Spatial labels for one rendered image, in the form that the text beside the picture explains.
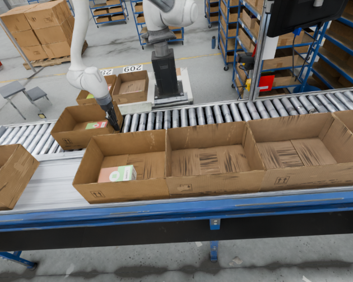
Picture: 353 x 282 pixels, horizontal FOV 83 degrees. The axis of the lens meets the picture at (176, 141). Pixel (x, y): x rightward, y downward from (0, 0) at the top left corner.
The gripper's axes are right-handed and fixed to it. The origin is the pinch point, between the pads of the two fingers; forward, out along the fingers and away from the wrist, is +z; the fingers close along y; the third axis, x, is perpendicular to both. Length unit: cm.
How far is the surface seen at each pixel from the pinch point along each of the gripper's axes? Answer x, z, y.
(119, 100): 7.9, 6.2, 41.5
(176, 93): -41, 9, 48
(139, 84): -5, 10, 71
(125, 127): -1.5, 10.8, 10.1
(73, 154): 20.0, -3.3, -25.4
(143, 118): -14.1, 10.6, 18.5
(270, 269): -97, 86, -71
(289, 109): -122, 11, 13
